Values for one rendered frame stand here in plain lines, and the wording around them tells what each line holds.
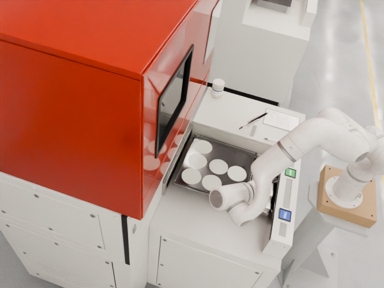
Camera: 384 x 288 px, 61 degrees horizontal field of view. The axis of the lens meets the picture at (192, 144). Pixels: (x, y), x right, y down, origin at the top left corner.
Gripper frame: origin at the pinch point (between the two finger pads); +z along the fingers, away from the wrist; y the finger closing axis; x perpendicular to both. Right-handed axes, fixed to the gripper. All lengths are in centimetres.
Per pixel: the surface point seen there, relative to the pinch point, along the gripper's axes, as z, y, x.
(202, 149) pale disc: 9, -17, 49
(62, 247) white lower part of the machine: -60, -63, 42
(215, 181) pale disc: 4.2, -21.2, 27.9
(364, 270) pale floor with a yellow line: 136, -72, -35
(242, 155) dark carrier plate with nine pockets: 25.7, -11.7, 34.8
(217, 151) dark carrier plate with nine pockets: 15.6, -14.8, 43.9
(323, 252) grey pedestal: 118, -75, -10
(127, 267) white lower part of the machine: -42, -54, 16
